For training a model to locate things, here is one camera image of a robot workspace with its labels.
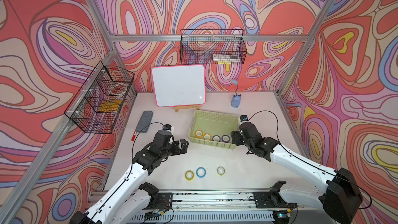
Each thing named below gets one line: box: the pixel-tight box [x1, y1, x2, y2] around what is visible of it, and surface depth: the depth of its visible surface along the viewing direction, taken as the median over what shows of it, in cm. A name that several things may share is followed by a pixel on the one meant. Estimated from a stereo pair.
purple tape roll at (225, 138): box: [221, 134, 231, 144], surface depth 95 cm
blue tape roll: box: [195, 166, 207, 178], surface depth 84 cm
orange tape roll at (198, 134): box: [194, 130, 204, 138], surface depth 98 cm
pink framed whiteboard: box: [151, 64, 207, 108], surface depth 104 cm
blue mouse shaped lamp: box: [230, 79, 241, 108], surface depth 109 cm
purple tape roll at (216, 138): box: [212, 134, 221, 142], surface depth 95 cm
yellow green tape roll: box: [184, 170, 195, 181], surface depth 83 cm
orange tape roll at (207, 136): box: [203, 133, 212, 141], surface depth 97 cm
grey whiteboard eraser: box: [135, 110, 154, 133], surface depth 103 cm
